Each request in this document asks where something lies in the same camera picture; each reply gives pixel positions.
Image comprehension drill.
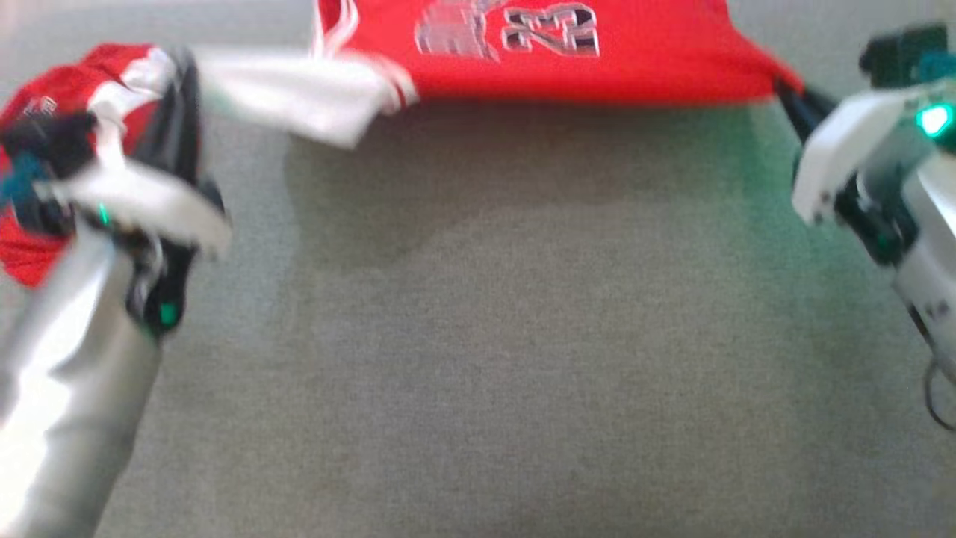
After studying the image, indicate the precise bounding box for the red and white basketball jersey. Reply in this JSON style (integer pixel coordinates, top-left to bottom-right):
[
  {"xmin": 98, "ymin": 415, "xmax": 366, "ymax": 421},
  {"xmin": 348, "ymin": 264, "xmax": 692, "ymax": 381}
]
[{"xmin": 0, "ymin": 0, "xmax": 805, "ymax": 288}]

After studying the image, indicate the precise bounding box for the large grey sofa seat cushion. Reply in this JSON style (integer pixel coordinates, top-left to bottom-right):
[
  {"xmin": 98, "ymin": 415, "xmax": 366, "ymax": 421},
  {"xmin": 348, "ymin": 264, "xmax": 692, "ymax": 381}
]
[{"xmin": 0, "ymin": 0, "xmax": 956, "ymax": 538}]

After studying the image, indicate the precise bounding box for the right teal cable connector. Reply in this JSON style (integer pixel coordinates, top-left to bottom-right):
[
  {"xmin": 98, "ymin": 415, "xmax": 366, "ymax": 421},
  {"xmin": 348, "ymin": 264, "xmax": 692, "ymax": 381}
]
[{"xmin": 917, "ymin": 51, "xmax": 956, "ymax": 83}]

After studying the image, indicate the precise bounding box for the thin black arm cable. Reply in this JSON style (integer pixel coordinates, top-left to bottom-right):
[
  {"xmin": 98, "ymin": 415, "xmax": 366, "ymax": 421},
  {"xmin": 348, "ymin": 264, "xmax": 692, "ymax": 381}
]
[{"xmin": 907, "ymin": 306, "xmax": 956, "ymax": 433}]

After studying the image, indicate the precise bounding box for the left teal cable connector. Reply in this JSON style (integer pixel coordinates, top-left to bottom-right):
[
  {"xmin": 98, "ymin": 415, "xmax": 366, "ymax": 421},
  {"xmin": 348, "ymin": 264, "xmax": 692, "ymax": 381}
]
[{"xmin": 0, "ymin": 153, "xmax": 46, "ymax": 208}]

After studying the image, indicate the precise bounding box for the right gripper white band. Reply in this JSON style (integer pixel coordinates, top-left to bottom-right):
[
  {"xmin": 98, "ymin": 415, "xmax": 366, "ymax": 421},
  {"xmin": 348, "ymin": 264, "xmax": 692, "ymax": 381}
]
[{"xmin": 773, "ymin": 78, "xmax": 956, "ymax": 266}]

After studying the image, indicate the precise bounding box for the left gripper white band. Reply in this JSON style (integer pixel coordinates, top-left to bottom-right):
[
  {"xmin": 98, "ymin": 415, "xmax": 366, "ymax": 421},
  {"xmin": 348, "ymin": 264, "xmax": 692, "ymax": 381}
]
[{"xmin": 37, "ymin": 51, "xmax": 232, "ymax": 333}]

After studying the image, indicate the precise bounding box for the teal cable connector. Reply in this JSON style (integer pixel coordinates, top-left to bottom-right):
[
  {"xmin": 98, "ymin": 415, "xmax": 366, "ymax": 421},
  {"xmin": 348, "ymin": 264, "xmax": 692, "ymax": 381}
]
[
  {"xmin": 917, "ymin": 51, "xmax": 956, "ymax": 83},
  {"xmin": 0, "ymin": 153, "xmax": 46, "ymax": 208}
]

